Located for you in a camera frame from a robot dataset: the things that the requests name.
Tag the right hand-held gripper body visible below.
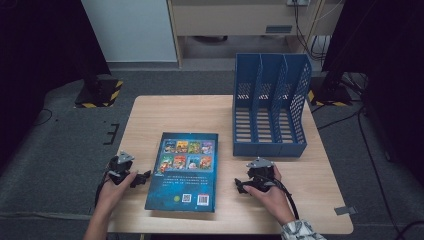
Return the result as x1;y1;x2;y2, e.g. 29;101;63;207
245;157;276;193

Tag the long black floor cable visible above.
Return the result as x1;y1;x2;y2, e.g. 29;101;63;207
357;99;403;240

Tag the person's right hand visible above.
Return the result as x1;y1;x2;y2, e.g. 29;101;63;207
243;166;297;226

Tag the blue picture book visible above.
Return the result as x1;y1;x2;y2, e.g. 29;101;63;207
144;132;219;213

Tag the hanging cable bundle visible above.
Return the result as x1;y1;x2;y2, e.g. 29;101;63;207
293;0;331;63

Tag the looped black floor cable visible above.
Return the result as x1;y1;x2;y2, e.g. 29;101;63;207
32;108;54;128

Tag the person's left hand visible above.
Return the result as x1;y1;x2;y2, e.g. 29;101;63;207
95;171;139;216

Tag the white panel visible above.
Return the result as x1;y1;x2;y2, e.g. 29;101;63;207
81;0;178;63

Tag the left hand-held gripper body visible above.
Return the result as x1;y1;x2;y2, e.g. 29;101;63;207
108;150;135;186

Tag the yellow-black striped stand base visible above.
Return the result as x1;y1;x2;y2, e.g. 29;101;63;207
307;78;354;108
73;74;124;109

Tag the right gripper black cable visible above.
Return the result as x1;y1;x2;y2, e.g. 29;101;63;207
264;177;300;221

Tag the grey-blue desk label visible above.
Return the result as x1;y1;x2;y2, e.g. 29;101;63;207
265;24;293;34

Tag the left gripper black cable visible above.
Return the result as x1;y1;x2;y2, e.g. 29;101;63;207
94;169;113;208

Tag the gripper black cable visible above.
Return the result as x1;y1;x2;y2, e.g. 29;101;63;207
94;169;113;208
264;177;300;221

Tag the beige office desk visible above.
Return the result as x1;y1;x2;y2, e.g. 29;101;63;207
166;0;344;69

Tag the black curtain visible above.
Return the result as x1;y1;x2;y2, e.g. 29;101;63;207
321;0;424;188

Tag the blue plastic file rack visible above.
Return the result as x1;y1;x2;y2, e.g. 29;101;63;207
232;52;313;158

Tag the short black floor cable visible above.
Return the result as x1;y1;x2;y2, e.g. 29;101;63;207
311;104;363;131

